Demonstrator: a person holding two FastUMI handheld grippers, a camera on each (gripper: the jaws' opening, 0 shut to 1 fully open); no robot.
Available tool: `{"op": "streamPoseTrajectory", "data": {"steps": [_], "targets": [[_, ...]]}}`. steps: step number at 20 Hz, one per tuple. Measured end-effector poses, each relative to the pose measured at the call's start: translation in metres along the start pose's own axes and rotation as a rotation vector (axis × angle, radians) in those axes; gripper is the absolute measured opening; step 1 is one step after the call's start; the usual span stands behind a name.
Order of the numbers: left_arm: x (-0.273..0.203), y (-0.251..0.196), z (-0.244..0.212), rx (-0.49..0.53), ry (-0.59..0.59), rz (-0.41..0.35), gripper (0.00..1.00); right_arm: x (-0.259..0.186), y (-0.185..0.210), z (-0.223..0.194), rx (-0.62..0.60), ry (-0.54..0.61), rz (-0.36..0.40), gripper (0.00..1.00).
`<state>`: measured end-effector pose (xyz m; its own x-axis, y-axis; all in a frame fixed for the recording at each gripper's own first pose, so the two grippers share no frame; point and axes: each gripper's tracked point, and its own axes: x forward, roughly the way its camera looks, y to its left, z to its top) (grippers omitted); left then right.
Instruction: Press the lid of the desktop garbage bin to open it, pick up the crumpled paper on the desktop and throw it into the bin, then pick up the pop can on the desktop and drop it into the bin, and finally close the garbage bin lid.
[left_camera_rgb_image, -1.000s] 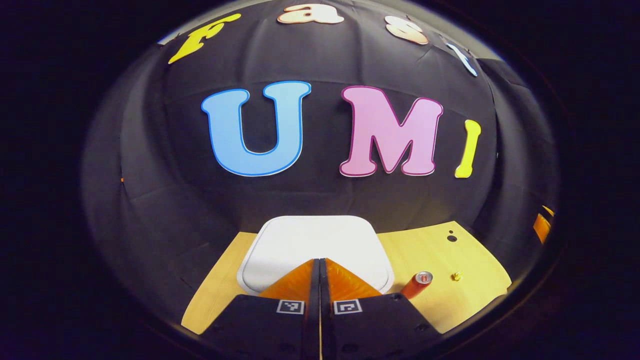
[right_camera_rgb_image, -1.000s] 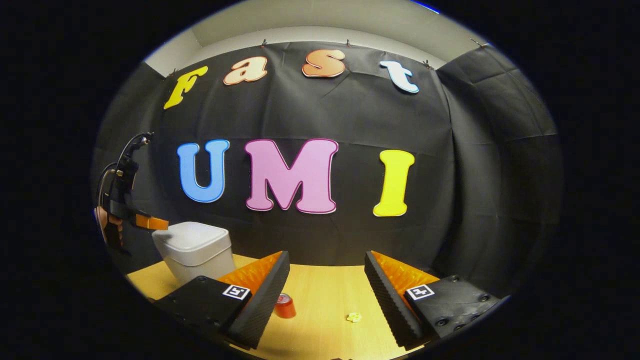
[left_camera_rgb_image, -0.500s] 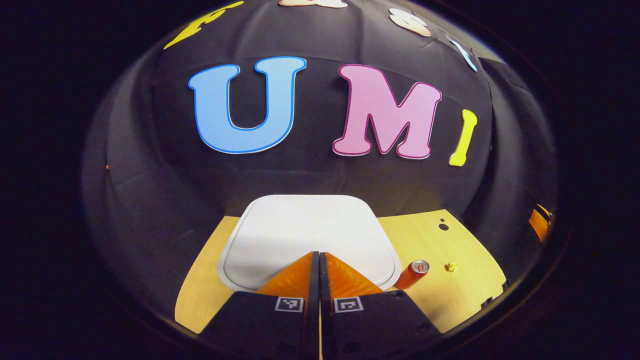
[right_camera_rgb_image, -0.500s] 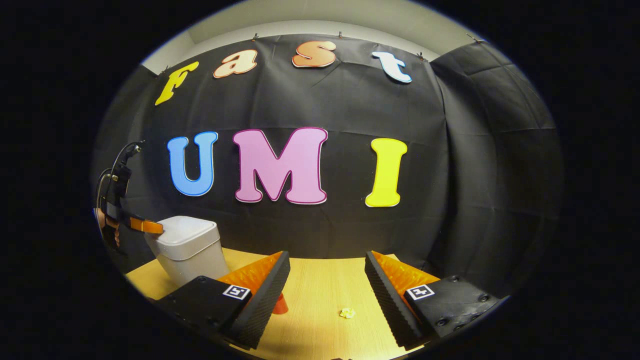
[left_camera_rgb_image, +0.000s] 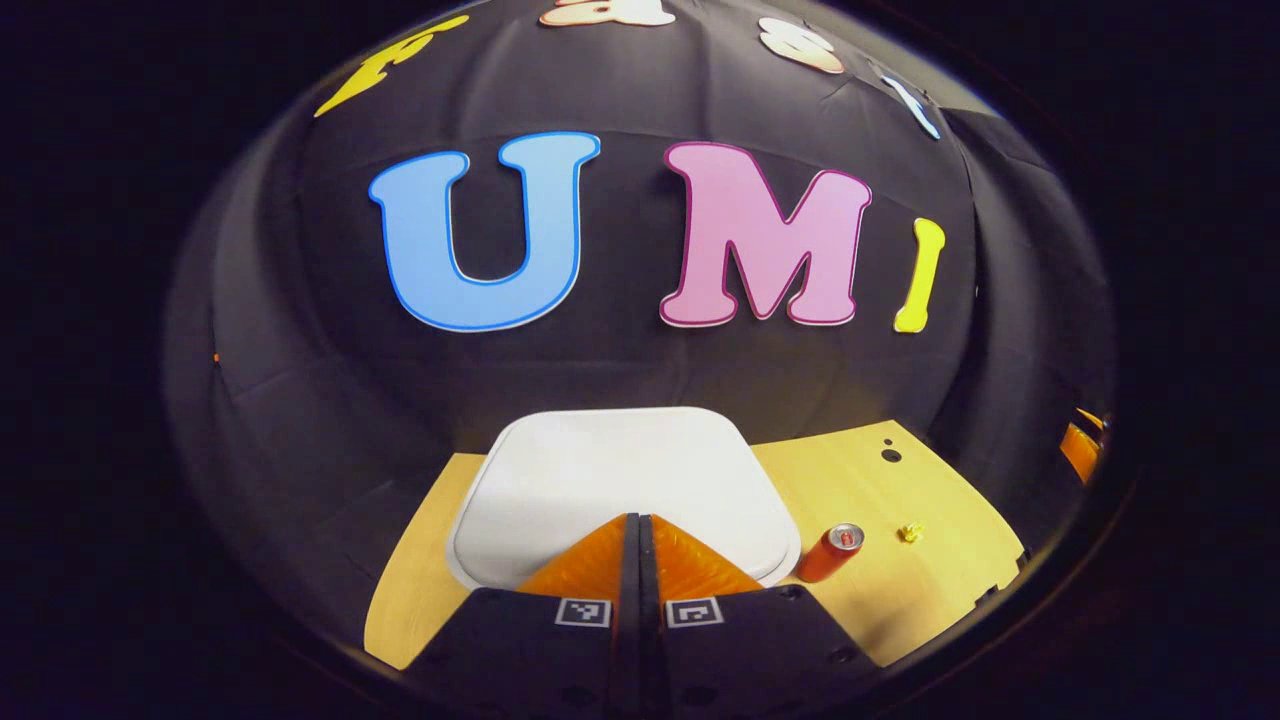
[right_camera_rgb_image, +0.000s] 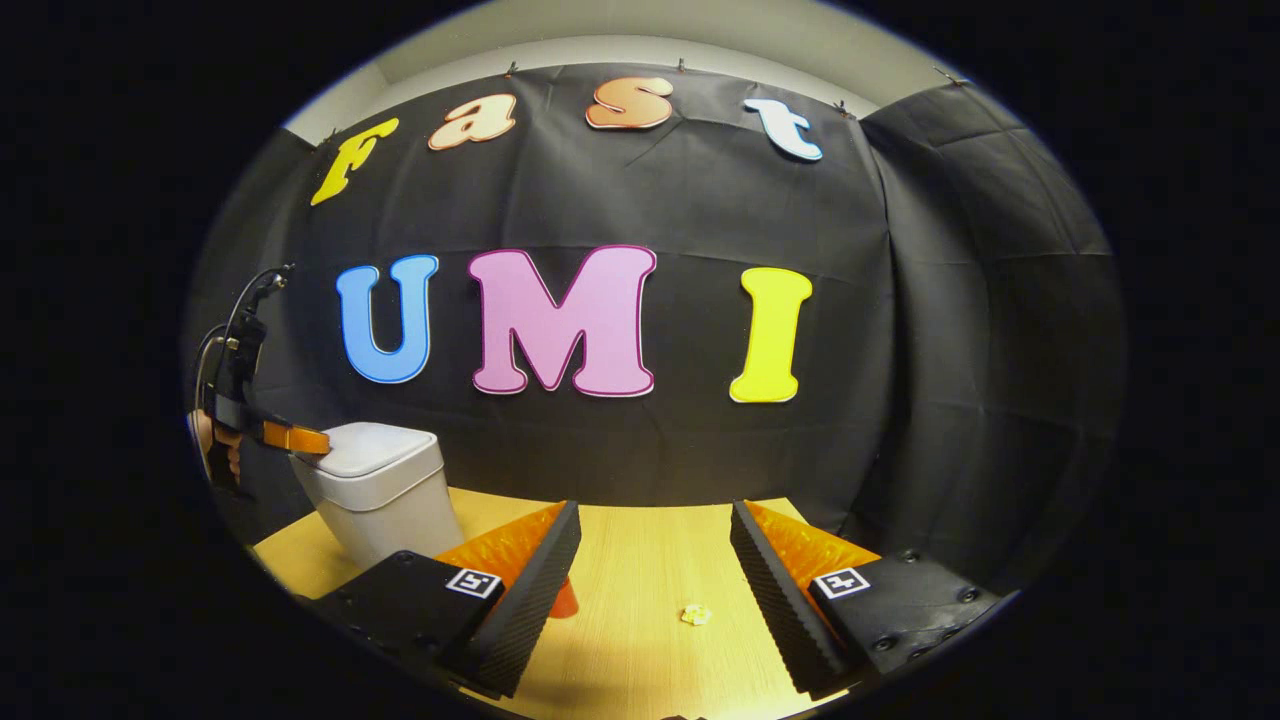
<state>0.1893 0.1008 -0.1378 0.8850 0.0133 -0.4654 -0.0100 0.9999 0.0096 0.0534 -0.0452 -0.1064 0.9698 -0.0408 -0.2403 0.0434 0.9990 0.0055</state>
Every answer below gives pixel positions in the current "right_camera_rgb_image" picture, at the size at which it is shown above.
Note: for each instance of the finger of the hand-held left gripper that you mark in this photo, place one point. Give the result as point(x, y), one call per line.
point(295, 437)

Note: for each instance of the black backdrop cloth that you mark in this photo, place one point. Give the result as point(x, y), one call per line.
point(700, 200)

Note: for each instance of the red pop can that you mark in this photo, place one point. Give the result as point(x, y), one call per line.
point(566, 600)

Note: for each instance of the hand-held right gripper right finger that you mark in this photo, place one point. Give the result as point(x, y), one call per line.
point(785, 605)

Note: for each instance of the white desktop garbage bin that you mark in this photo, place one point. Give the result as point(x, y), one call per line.
point(385, 490)

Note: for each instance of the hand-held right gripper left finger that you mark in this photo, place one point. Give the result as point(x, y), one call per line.
point(525, 605)

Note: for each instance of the wooden desktop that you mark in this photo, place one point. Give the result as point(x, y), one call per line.
point(650, 560)

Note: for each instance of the yellow paper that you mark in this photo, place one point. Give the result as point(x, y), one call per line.
point(696, 614)

